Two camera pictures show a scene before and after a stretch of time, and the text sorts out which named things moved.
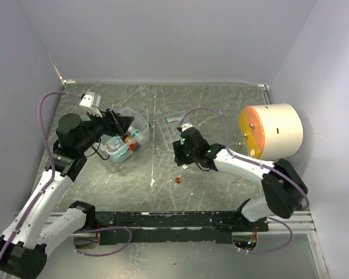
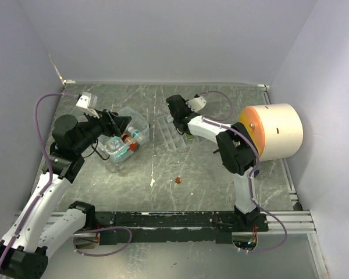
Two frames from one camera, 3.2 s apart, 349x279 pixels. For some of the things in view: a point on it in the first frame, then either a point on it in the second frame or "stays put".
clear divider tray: [168, 125] stays put
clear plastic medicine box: [119, 148] stays put
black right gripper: [180, 157] to [189, 110]
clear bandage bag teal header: [123, 154] stays put
